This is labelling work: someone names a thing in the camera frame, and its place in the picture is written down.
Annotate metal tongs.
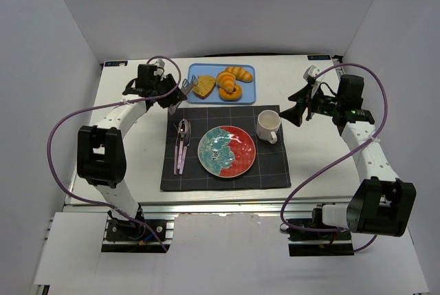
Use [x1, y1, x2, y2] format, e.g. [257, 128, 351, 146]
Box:
[168, 75, 198, 115]

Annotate brown bread slice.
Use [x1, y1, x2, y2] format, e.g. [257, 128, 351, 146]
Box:
[192, 75, 216, 99]

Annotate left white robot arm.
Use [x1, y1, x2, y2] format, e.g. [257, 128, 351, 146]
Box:
[77, 58, 187, 221]

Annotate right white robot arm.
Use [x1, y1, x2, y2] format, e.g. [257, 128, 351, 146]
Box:
[279, 74, 416, 237]

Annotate white ceramic mug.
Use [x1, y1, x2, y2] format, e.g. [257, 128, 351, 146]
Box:
[256, 110, 281, 144]

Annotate left blue table label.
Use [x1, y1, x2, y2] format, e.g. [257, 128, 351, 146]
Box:
[104, 61, 128, 67]

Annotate blue table label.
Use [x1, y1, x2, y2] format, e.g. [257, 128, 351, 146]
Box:
[104, 61, 128, 67]
[307, 54, 332, 61]

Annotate right blue table label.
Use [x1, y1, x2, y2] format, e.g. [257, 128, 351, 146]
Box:
[307, 54, 332, 61]

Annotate dark checked placemat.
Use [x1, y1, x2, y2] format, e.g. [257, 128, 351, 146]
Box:
[160, 105, 292, 192]

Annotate striped croissant roll back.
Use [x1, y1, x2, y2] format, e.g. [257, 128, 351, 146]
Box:
[225, 66, 254, 83]

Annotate striped croissant roll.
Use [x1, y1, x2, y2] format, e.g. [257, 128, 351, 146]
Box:
[225, 66, 254, 83]
[216, 71, 236, 92]

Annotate striped croissant roll front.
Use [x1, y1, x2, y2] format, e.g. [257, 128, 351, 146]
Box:
[216, 71, 236, 92]

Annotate red teal floral plate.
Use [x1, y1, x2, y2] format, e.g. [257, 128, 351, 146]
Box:
[197, 126, 256, 178]

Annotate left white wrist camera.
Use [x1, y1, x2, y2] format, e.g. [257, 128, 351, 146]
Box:
[153, 58, 165, 76]

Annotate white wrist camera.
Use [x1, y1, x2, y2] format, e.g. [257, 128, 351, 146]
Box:
[153, 58, 165, 76]
[303, 65, 320, 83]

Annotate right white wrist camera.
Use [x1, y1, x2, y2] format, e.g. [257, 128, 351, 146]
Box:
[303, 65, 320, 83]

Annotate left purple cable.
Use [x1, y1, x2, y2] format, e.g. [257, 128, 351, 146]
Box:
[45, 55, 182, 252]

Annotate metal spoon pink handle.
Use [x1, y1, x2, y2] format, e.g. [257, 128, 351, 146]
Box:
[175, 118, 191, 175]

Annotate metal knife pink handle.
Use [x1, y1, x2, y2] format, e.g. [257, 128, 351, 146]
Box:
[178, 121, 192, 175]

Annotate orange ring donut bread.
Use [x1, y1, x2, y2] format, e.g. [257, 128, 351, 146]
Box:
[219, 84, 243, 101]

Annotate aluminium table frame rail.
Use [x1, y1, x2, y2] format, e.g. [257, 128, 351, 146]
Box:
[51, 198, 355, 220]

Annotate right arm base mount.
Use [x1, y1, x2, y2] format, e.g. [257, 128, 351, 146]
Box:
[280, 206, 354, 257]

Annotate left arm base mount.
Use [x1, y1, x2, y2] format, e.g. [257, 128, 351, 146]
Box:
[101, 212, 170, 254]

